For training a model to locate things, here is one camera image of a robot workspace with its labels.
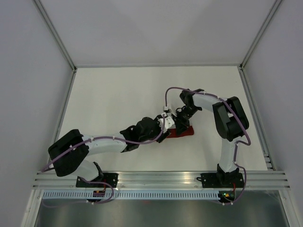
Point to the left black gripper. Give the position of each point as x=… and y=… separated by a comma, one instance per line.
x=156, y=119

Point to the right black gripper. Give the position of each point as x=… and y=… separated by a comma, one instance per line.
x=181, y=126

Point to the dark red cloth napkin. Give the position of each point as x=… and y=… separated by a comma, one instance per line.
x=188, y=132

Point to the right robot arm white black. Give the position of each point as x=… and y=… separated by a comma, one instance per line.
x=231, y=124

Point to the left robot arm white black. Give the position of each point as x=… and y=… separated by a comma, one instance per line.
x=68, y=154

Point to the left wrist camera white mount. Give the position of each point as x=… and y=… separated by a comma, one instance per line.
x=165, y=121

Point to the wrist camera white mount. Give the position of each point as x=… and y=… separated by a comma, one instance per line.
x=165, y=121
x=167, y=109

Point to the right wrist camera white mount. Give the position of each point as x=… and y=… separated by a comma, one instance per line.
x=167, y=109

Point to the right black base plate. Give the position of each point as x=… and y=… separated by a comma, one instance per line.
x=216, y=181

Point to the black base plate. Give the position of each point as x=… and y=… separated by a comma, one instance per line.
x=216, y=181
x=108, y=179

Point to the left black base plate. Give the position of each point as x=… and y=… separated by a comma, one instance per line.
x=108, y=179

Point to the aluminium mounting rail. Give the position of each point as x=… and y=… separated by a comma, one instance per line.
x=167, y=180

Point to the white slotted cable duct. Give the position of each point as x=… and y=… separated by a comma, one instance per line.
x=132, y=194

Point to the right aluminium frame post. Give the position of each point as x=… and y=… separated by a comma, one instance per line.
x=265, y=25

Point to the aluminium frame post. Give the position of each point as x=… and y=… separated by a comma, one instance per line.
x=48, y=22
x=265, y=25

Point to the left aluminium frame post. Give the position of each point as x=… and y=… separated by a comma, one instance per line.
x=48, y=22

